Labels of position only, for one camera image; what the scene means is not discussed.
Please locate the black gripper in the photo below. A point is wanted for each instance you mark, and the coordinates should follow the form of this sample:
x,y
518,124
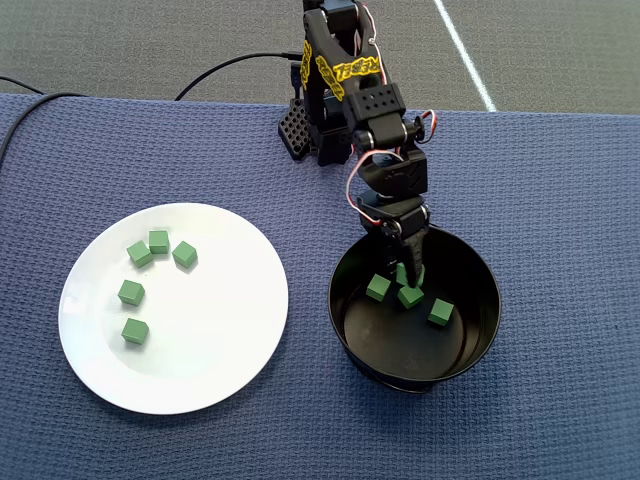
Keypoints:
x,y
395,214

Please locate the green cube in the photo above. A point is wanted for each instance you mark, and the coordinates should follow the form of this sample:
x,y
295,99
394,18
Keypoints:
x,y
140,253
135,331
378,287
400,275
184,254
411,299
440,312
131,292
159,241

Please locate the black round metal container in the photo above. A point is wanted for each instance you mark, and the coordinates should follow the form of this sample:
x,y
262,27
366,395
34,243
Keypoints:
x,y
400,350

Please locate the white round plate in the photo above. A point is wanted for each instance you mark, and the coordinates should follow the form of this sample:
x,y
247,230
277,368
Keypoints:
x,y
200,325

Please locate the blue textured table mat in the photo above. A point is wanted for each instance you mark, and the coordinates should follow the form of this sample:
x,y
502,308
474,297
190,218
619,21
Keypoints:
x,y
550,250

